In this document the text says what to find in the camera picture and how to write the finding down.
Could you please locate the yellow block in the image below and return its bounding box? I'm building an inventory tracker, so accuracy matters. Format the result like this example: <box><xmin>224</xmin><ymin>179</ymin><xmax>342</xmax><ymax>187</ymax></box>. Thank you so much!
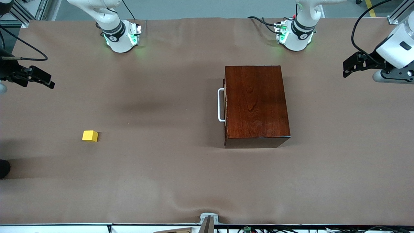
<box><xmin>82</xmin><ymin>130</ymin><xmax>99</xmax><ymax>142</ymax></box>

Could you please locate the wooden drawer with white handle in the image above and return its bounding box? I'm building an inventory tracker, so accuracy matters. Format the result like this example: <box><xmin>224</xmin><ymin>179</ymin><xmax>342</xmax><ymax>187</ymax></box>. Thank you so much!
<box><xmin>218</xmin><ymin>78</ymin><xmax>227</xmax><ymax>146</ymax></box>

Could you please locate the silver aluminium profile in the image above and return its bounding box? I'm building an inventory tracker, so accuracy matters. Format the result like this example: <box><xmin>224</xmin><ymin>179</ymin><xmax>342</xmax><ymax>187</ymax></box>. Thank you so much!
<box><xmin>387</xmin><ymin>0</ymin><xmax>414</xmax><ymax>25</ymax></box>

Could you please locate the black round object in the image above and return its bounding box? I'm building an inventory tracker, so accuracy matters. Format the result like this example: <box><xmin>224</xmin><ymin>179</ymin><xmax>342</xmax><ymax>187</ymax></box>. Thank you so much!
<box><xmin>0</xmin><ymin>160</ymin><xmax>11</xmax><ymax>179</ymax></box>

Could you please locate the dark brown wooden cabinet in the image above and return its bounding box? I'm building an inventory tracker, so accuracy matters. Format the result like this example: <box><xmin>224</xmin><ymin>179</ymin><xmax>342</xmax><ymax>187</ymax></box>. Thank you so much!
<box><xmin>224</xmin><ymin>65</ymin><xmax>291</xmax><ymax>149</ymax></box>

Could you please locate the brown table mat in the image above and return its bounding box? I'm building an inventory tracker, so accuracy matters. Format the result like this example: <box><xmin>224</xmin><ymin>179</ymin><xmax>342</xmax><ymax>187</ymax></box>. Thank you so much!
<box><xmin>0</xmin><ymin>17</ymin><xmax>414</xmax><ymax>226</ymax></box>

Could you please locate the light brown wooden board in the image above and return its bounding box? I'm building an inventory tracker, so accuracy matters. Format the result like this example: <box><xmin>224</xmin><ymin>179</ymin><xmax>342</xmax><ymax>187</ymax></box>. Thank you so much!
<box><xmin>153</xmin><ymin>227</ymin><xmax>194</xmax><ymax>233</ymax></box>

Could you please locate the dark aluminium frame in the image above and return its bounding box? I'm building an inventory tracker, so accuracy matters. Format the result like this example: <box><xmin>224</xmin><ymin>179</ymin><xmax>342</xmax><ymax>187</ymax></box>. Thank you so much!
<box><xmin>8</xmin><ymin>0</ymin><xmax>54</xmax><ymax>29</ymax></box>

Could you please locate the black left arm base cable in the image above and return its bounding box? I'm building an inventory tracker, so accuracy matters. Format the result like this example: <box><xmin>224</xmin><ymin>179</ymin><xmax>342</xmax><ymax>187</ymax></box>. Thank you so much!
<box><xmin>247</xmin><ymin>16</ymin><xmax>278</xmax><ymax>34</ymax></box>

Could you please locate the black arm base cable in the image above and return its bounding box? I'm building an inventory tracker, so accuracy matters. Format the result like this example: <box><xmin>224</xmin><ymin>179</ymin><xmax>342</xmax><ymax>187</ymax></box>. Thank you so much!
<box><xmin>247</xmin><ymin>16</ymin><xmax>278</xmax><ymax>34</ymax></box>
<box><xmin>121</xmin><ymin>0</ymin><xmax>136</xmax><ymax>20</ymax></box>

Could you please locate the black right arm base cable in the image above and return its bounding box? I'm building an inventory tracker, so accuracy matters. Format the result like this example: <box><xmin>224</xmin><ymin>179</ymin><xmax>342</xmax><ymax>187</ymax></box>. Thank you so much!
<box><xmin>121</xmin><ymin>0</ymin><xmax>136</xmax><ymax>20</ymax></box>

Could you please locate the grey metal camera bracket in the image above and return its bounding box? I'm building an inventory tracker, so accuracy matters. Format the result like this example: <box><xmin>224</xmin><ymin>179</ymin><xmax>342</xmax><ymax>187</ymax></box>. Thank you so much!
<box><xmin>200</xmin><ymin>213</ymin><xmax>219</xmax><ymax>233</ymax></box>

